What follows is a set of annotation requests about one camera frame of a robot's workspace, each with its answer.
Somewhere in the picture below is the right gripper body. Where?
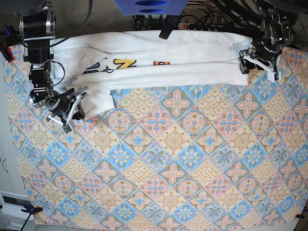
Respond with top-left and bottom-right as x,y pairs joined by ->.
47,94 -> 82,120

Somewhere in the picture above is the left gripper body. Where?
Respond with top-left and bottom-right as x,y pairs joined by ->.
251,39 -> 283,66

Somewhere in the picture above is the white printed T-shirt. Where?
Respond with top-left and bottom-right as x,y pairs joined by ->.
51,30 -> 252,119

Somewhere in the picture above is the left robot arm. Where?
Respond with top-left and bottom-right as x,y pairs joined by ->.
239,0 -> 292,81

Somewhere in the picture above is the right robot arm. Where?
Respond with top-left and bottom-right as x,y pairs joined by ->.
19,0 -> 85,123

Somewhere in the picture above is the black remote-like device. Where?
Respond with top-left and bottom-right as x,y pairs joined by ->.
159,15 -> 180,39

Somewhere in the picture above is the red blue clamp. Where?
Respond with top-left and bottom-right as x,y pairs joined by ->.
0,25 -> 17,63

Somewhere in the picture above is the colourful patterned tablecloth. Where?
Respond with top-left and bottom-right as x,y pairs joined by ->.
2,46 -> 308,231

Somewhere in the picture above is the blue plastic box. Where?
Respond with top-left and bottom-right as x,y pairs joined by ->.
114,0 -> 188,15

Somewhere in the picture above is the orange black clamp left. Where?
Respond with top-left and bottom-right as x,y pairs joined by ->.
21,206 -> 43,215

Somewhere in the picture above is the orange black clamp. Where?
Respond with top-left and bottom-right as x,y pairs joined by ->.
295,214 -> 305,219
21,206 -> 43,215

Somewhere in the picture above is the orange black clamp right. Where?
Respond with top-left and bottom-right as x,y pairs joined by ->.
295,214 -> 305,219

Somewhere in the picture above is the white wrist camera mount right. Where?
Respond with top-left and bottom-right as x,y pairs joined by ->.
46,92 -> 88,134

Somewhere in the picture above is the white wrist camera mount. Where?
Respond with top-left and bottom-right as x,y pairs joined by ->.
243,54 -> 282,82
46,92 -> 88,134

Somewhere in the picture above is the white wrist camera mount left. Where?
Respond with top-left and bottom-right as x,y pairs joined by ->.
243,54 -> 282,82

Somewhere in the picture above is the black power strip red switch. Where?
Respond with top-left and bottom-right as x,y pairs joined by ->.
178,22 -> 225,32

